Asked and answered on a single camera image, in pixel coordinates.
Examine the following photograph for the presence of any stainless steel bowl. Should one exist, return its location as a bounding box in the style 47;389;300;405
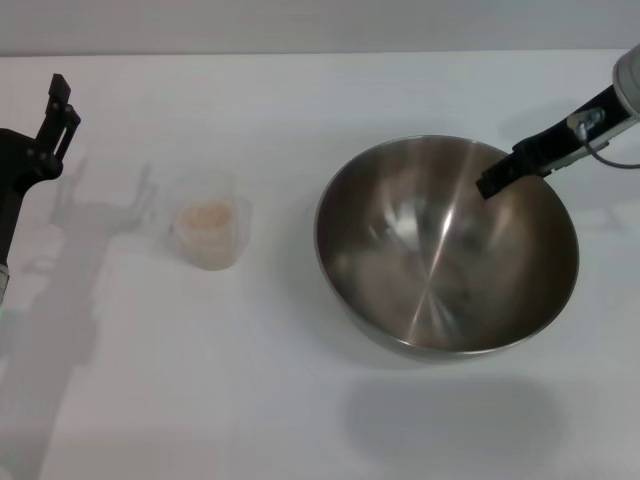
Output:
313;133;580;364

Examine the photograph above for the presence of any white rice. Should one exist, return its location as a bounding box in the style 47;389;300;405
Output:
172;199;239;269

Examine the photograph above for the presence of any clear plastic measuring cup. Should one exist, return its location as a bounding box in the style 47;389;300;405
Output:
154;172;253;272

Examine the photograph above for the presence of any grey cable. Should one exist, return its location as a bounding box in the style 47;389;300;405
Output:
579;133;640;170

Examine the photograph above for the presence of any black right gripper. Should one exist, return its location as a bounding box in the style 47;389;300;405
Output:
475;85;640;202

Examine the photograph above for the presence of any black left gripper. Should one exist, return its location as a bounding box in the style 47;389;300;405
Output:
0;73;82;271

